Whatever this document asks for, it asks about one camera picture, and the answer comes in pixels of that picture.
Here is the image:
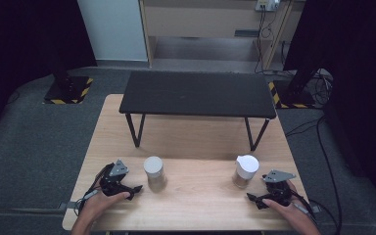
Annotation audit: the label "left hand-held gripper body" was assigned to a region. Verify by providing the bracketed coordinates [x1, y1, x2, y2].
[99, 159, 130, 197]

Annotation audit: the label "tangle of black cables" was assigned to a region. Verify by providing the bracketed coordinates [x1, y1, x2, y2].
[308, 69, 335, 108]

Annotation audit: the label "white panel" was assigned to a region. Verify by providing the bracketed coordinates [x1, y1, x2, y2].
[76, 0, 149, 63]

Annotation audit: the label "seasoning jar with spouted lid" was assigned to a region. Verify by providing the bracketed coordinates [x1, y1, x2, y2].
[231, 154, 260, 190]

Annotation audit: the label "black stand with striped base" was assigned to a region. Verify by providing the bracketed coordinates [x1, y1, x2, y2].
[42, 48, 94, 106]
[267, 58, 327, 110]

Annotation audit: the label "long black floor cable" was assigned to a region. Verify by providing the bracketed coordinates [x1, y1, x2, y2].
[285, 116, 344, 235]

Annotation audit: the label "black shelf with metal legs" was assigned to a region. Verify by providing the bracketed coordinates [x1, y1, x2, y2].
[118, 70, 278, 152]

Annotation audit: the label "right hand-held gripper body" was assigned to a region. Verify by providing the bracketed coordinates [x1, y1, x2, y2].
[262, 169, 297, 208]

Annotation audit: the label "white power strip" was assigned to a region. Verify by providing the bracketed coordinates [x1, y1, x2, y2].
[255, 0, 281, 13]

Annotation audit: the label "beige wooden cabinet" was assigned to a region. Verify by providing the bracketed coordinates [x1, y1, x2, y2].
[138, 0, 296, 71]

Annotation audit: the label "black cables hanging from strip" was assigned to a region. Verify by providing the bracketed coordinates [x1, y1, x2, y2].
[254, 9, 276, 74]

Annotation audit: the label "black curtain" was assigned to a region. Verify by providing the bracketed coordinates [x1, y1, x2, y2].
[0, 0, 98, 145]
[283, 0, 376, 205]

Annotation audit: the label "person's right hand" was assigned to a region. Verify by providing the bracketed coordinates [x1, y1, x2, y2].
[262, 180, 315, 229]

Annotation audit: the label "person's left hand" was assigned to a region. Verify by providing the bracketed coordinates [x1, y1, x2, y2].
[78, 190, 131, 227]

